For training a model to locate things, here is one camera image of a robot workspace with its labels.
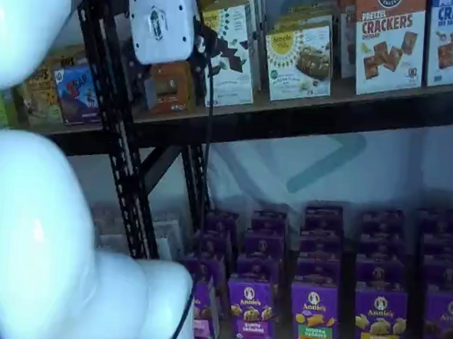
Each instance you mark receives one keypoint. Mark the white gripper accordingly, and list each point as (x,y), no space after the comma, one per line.
(160,23)

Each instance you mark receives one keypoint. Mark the purple Annie's box pink patch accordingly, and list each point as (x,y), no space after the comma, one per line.
(200,310)

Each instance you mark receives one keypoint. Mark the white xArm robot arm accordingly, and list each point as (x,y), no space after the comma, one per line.
(34,223)

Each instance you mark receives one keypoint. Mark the blue Z Bar box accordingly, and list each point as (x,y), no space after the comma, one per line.
(77,95)

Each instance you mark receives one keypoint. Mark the Simple Mills beige bar box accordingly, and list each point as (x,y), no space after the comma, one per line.
(298,66)
(305,17)

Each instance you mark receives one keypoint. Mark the yellow Bobo's box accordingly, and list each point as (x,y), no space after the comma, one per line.
(38,96)

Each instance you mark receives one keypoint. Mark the purple Annie's snack box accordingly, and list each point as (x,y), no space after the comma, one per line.
(264,243)
(320,244)
(379,275)
(323,217)
(445,275)
(383,221)
(218,242)
(216,269)
(259,267)
(269,220)
(381,246)
(442,221)
(223,221)
(318,271)
(444,244)

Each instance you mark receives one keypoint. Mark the white organic pantry box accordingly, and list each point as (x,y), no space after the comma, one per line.
(169,231)
(108,223)

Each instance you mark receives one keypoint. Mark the orange pretzel crackers box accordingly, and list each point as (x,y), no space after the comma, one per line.
(347,42)
(389,49)

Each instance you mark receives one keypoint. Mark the purple Annie's box magenta patch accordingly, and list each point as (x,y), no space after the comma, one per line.
(250,313)

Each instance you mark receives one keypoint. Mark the purple Annie's box green patch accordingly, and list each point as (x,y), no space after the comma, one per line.
(313,317)

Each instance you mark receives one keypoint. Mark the purple Annie's box yellow patch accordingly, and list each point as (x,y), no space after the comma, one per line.
(379,325)

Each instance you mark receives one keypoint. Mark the white backdrop sheet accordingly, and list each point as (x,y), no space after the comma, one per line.
(403,169)

